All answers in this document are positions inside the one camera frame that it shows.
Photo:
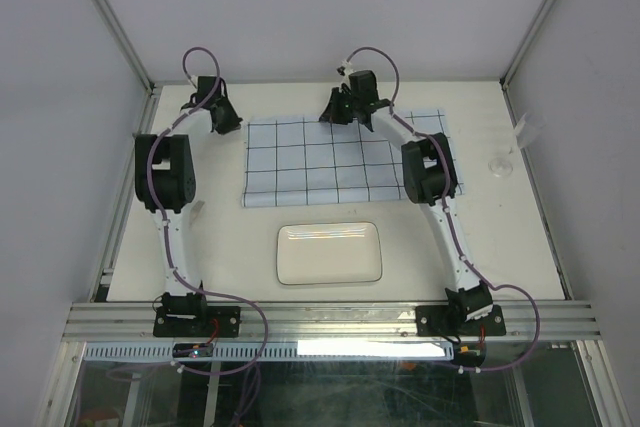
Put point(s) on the blue checkered cloth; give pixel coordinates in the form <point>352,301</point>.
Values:
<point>299,161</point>

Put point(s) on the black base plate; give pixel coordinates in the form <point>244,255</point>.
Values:
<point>216,321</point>
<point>438,320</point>

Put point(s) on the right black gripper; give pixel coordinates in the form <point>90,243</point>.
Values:
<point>331,113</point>

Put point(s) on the right aluminium frame post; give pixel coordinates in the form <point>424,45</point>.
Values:
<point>535,26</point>

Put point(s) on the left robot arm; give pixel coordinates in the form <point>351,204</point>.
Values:
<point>165,183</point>

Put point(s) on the left aluminium frame post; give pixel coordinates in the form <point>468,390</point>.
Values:
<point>122,41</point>

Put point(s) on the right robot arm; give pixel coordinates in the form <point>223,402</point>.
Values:
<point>430,182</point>

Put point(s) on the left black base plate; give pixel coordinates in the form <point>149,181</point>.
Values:
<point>216,321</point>

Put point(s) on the aluminium frame post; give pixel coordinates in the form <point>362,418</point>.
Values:
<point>122,41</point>
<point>535,26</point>

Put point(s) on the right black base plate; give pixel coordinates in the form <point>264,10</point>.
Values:
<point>438,320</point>

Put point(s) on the white rectangular plate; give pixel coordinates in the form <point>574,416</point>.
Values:
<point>328,254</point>

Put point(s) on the white slotted cable duct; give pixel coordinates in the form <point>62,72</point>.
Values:
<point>301,350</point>

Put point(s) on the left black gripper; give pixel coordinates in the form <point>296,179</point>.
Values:
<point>234,121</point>

